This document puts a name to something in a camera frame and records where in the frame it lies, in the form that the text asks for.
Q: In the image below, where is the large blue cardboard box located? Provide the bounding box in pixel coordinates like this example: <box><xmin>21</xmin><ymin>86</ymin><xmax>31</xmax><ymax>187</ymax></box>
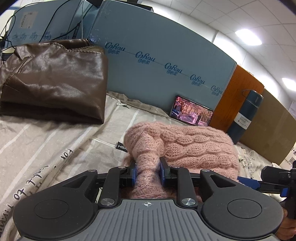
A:
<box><xmin>88</xmin><ymin>0</ymin><xmax>238</xmax><ymax>119</ymax></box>

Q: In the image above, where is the pink knitted sweater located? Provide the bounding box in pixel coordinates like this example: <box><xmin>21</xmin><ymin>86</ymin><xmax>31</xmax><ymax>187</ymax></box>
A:
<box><xmin>122</xmin><ymin>120</ymin><xmax>241</xmax><ymax>200</ymax></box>

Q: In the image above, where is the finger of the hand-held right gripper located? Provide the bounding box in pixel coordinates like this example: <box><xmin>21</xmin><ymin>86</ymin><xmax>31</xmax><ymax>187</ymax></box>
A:
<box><xmin>261</xmin><ymin>165</ymin><xmax>295</xmax><ymax>181</ymax></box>
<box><xmin>237</xmin><ymin>176</ymin><xmax>285</xmax><ymax>194</ymax></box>

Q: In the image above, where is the smartphone with lit screen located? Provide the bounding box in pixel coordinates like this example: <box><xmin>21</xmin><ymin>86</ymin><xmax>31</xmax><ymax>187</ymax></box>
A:
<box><xmin>170</xmin><ymin>95</ymin><xmax>214</xmax><ymax>127</ymax></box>

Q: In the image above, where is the brown cardboard sheet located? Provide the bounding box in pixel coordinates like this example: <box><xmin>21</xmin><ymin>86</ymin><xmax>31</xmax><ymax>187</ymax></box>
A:
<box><xmin>238</xmin><ymin>88</ymin><xmax>292</xmax><ymax>166</ymax></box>

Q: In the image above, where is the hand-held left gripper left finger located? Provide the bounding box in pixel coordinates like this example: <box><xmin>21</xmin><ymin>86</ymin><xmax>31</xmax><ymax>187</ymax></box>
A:
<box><xmin>62</xmin><ymin>160</ymin><xmax>139</xmax><ymax>208</ymax></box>

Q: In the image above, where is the orange-brown wooden board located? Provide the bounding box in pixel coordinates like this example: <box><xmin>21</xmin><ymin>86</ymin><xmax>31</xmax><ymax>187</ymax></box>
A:
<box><xmin>209</xmin><ymin>65</ymin><xmax>265</xmax><ymax>134</ymax></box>

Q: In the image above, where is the dark blue thermos bottle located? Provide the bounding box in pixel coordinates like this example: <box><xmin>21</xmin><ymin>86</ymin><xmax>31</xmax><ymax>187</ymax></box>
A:
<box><xmin>228</xmin><ymin>90</ymin><xmax>264</xmax><ymax>145</ymax></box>

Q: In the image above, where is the brown leather garment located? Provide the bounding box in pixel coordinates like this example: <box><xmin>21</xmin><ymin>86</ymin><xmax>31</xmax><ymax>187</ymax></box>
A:
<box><xmin>0</xmin><ymin>39</ymin><xmax>109</xmax><ymax>125</ymax></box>

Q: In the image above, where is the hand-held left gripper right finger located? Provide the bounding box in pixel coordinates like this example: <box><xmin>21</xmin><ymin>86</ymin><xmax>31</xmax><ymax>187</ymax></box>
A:
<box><xmin>159</xmin><ymin>158</ymin><xmax>240</xmax><ymax>207</ymax></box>

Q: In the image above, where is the ceiling light panel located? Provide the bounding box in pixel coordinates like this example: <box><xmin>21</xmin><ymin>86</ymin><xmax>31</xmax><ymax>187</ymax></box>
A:
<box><xmin>281</xmin><ymin>77</ymin><xmax>296</xmax><ymax>88</ymax></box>
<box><xmin>235</xmin><ymin>28</ymin><xmax>263</xmax><ymax>46</ymax></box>

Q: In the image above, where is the blue cardboard box white label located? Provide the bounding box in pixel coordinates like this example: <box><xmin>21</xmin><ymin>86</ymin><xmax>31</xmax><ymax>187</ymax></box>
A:
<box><xmin>6</xmin><ymin>0</ymin><xmax>100</xmax><ymax>45</ymax></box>

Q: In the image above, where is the grey printed bed sheet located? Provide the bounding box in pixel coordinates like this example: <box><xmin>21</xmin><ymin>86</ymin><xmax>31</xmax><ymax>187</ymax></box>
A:
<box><xmin>0</xmin><ymin>90</ymin><xmax>296</xmax><ymax>241</ymax></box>

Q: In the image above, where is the black flat board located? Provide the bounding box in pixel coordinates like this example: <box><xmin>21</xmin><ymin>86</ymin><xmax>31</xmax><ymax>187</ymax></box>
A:
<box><xmin>135</xmin><ymin>0</ymin><xmax>154</xmax><ymax>12</ymax></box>

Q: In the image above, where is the person's right hand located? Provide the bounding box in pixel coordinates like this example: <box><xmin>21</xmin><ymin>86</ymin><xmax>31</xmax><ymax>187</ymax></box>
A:
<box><xmin>276</xmin><ymin>201</ymin><xmax>296</xmax><ymax>241</ymax></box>

